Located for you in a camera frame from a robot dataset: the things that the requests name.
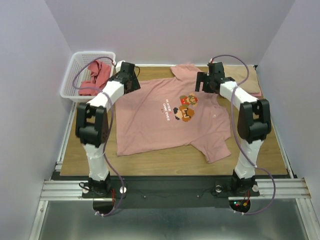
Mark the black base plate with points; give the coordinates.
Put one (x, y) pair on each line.
(167, 192)

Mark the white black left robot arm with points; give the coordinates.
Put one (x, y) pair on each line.
(93, 127)

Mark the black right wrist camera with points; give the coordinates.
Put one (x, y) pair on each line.
(216, 69)

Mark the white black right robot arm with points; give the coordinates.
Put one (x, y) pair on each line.
(253, 126)

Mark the white plastic basket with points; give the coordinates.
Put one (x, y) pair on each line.
(76, 63)

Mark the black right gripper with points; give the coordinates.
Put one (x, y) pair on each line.
(200, 82)

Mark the silver round knob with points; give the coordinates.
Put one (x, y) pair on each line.
(218, 189)

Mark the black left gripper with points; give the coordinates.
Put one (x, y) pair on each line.
(136, 85)

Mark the white round knob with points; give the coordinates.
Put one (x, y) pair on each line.
(122, 189)

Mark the circuit board with leds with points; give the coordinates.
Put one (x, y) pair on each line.
(240, 205)

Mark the aluminium frame rail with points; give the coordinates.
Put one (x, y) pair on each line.
(283, 211)

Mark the crumpled red t shirt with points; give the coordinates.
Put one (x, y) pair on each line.
(99, 75)

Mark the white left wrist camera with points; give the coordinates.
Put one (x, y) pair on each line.
(118, 65)

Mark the pink printed t shirt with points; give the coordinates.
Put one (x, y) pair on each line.
(167, 113)

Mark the folded pink t shirt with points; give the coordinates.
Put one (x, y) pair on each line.
(257, 91)

